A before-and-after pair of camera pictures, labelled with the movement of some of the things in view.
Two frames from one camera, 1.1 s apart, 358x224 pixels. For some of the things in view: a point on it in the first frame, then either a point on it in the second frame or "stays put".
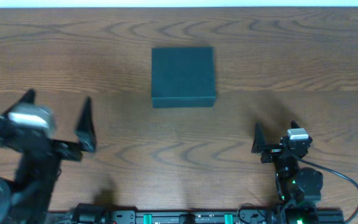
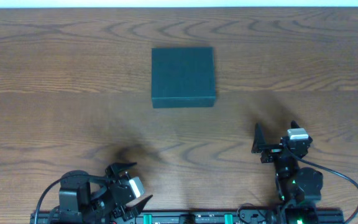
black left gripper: [59, 149] -> [119, 191]
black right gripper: [276, 150] stays put
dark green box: [183, 77] stays put
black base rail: [94, 214] stays put
